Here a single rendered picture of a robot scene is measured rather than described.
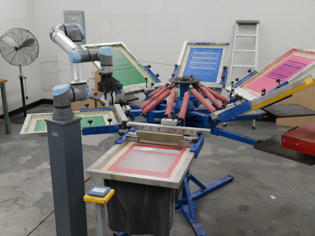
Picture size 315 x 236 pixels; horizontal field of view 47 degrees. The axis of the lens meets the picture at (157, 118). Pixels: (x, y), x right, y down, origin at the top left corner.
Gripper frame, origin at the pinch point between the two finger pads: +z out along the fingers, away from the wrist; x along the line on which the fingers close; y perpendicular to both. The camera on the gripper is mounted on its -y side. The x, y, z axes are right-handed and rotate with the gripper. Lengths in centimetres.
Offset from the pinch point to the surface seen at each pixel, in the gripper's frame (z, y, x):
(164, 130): 35, 3, -65
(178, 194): 64, -33, -28
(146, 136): 34, 4, -41
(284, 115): 41, -57, -184
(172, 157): 41, -25, -33
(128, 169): 40.8, -12.9, -0.2
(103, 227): 62, -21, 33
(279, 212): 136, -66, -168
